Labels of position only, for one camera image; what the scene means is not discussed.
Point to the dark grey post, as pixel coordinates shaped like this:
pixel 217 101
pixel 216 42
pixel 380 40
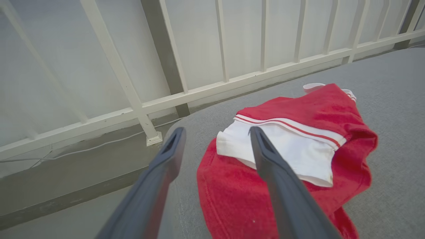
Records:
pixel 406 23
pixel 166 59

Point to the white metal railing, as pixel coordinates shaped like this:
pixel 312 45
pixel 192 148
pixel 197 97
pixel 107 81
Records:
pixel 199 94

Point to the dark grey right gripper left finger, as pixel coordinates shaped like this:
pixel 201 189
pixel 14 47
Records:
pixel 149 186

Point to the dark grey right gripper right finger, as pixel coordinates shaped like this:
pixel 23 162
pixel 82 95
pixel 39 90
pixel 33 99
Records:
pixel 289 199

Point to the red and white garment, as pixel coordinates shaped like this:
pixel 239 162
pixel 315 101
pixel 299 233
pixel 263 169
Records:
pixel 232 199

